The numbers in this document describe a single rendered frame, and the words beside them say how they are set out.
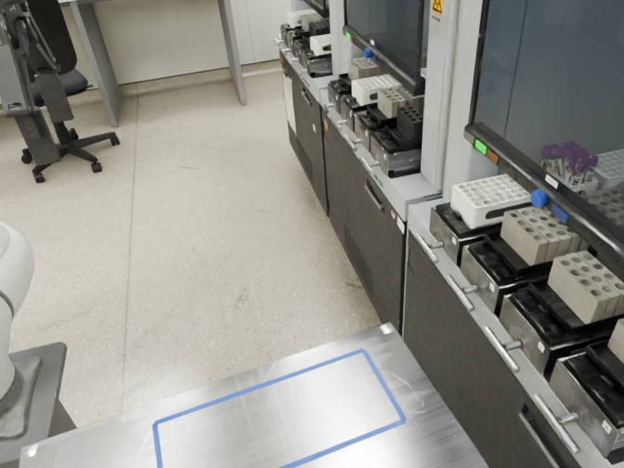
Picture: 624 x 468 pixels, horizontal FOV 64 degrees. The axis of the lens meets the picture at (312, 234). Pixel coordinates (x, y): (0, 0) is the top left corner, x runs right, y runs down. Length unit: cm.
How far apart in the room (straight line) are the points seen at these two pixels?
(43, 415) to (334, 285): 137
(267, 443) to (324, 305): 135
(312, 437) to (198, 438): 16
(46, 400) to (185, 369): 93
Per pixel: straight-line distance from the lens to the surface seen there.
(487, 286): 103
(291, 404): 79
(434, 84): 129
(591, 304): 93
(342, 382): 81
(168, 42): 445
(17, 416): 108
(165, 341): 209
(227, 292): 220
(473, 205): 110
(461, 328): 120
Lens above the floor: 147
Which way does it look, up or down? 37 degrees down
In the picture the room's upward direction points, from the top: 6 degrees counter-clockwise
